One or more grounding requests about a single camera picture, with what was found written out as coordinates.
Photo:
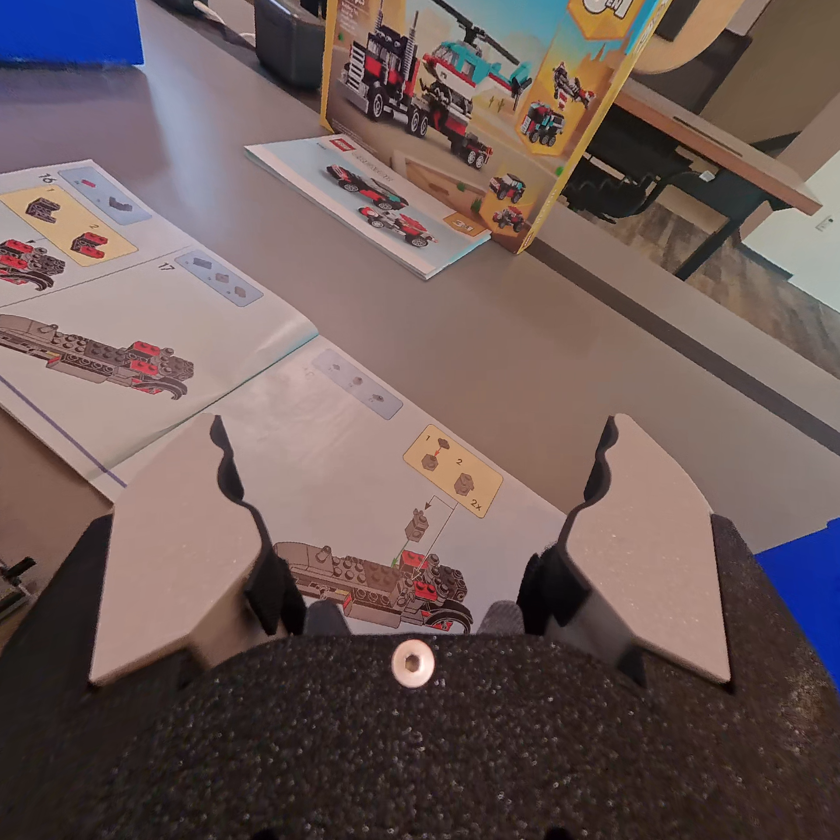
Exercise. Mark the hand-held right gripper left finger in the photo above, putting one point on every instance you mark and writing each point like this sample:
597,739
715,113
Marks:
177,558

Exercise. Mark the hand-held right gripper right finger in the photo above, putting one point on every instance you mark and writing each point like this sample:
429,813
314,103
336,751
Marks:
643,558

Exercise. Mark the grey black toy brick model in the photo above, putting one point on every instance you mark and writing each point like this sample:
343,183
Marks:
16,590

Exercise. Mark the brick instruction booklet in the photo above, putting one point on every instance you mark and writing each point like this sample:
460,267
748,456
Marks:
328,420

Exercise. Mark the wooden office desk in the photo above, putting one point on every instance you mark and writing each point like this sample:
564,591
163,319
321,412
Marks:
722,157

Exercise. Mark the blue plastic storage bin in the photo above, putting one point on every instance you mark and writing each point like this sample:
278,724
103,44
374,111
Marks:
65,26
807,590

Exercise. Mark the closed light blue instruction booklet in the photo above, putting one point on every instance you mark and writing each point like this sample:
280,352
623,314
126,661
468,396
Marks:
295,164

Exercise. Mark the yellow toy brick set box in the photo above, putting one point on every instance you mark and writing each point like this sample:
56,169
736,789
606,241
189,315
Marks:
459,98

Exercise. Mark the dark grey case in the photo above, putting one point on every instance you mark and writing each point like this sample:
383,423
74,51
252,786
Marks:
289,46

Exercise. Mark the wood-framed black board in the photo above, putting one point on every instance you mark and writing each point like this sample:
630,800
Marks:
689,19

